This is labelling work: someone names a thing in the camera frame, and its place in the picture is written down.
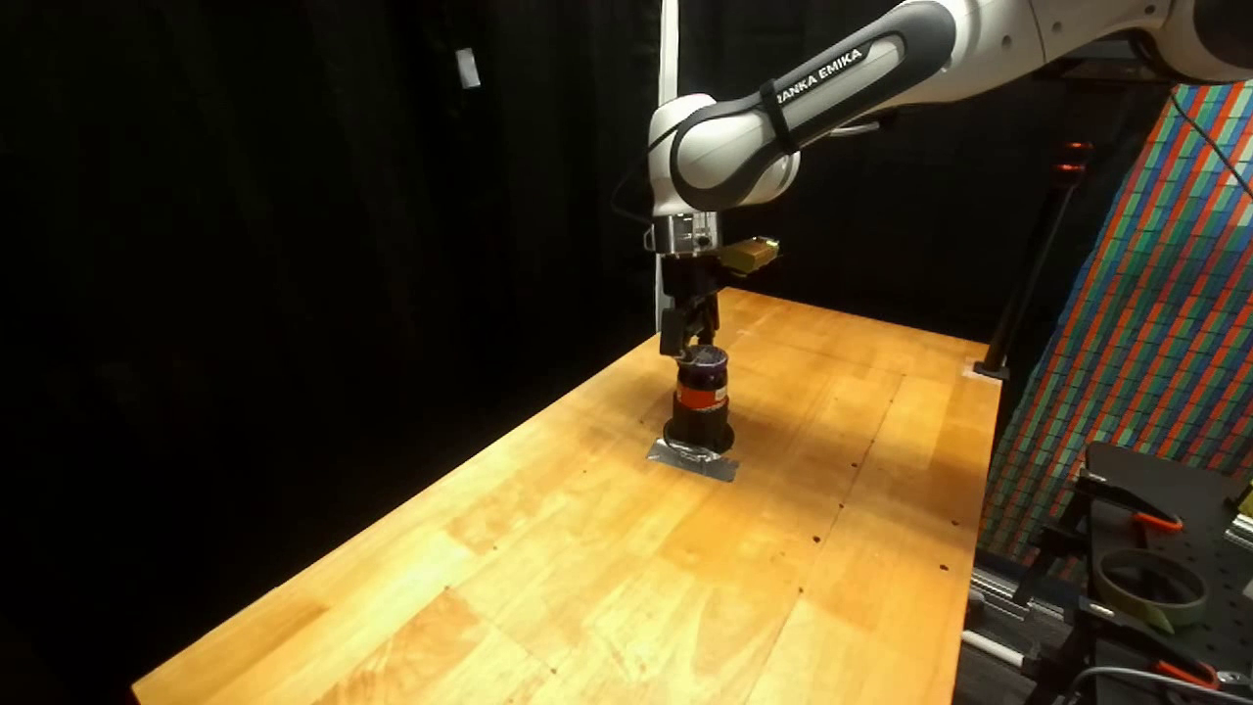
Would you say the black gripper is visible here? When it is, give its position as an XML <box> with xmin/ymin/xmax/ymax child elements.
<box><xmin>641</xmin><ymin>210</ymin><xmax>724</xmax><ymax>360</ymax></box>

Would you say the orange rubber band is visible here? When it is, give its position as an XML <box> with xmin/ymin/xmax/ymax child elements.
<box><xmin>669</xmin><ymin>384</ymin><xmax>731</xmax><ymax>416</ymax></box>

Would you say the dark upside-down cup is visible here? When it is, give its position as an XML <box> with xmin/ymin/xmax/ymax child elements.
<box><xmin>657</xmin><ymin>339</ymin><xmax>739</xmax><ymax>458</ymax></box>

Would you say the white vertical pole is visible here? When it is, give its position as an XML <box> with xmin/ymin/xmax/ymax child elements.
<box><xmin>648</xmin><ymin>0</ymin><xmax>687</xmax><ymax>343</ymax></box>

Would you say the black tripod stand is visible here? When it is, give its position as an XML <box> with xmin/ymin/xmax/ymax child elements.
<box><xmin>976</xmin><ymin>134</ymin><xmax>1103</xmax><ymax>384</ymax></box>

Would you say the black curtain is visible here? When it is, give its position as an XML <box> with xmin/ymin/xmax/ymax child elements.
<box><xmin>0</xmin><ymin>0</ymin><xmax>1179</xmax><ymax>697</ymax></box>

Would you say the colourful patterned board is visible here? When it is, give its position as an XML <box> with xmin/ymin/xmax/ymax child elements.
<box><xmin>979</xmin><ymin>73</ymin><xmax>1253</xmax><ymax>568</ymax></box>

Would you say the black mounting plate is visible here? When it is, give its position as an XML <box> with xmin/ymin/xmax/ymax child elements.
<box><xmin>1077</xmin><ymin>439</ymin><xmax>1253</xmax><ymax>629</ymax></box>

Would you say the grey tape roll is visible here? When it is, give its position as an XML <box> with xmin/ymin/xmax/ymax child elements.
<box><xmin>1088</xmin><ymin>543</ymin><xmax>1213</xmax><ymax>629</ymax></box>

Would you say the grey square base plate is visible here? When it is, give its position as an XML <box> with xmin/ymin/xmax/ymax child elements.
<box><xmin>648</xmin><ymin>435</ymin><xmax>745</xmax><ymax>484</ymax></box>

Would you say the aluminium rail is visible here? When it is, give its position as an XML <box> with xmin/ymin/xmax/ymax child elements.
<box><xmin>960</xmin><ymin>557</ymin><xmax>1088</xmax><ymax>679</ymax></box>

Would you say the orange handled black clamp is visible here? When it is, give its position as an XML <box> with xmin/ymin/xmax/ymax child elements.
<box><xmin>1032</xmin><ymin>600</ymin><xmax>1239</xmax><ymax>705</ymax></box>
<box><xmin>1071</xmin><ymin>469</ymin><xmax>1191</xmax><ymax>540</ymax></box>

